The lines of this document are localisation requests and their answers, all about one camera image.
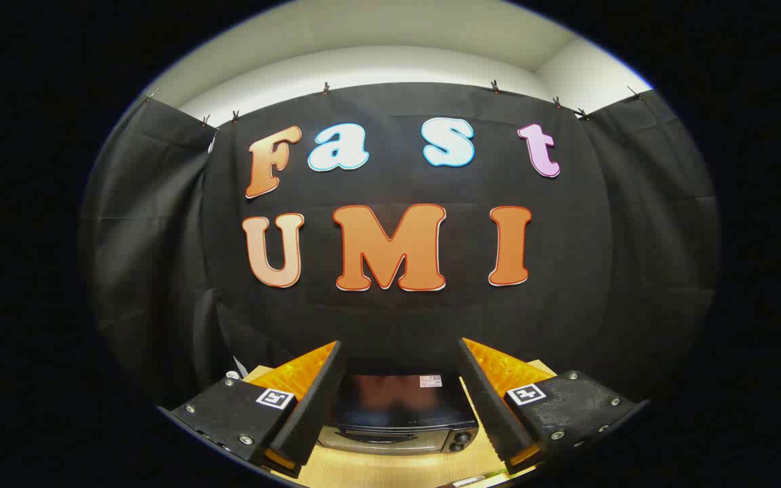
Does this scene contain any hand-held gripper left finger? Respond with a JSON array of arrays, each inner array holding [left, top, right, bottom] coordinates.
[[159, 341, 348, 479]]

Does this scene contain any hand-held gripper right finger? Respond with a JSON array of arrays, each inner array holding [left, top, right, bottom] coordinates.
[[458, 337, 650, 476]]

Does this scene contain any black toaster oven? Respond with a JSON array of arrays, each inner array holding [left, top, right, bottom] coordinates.
[[316, 371, 480, 455]]

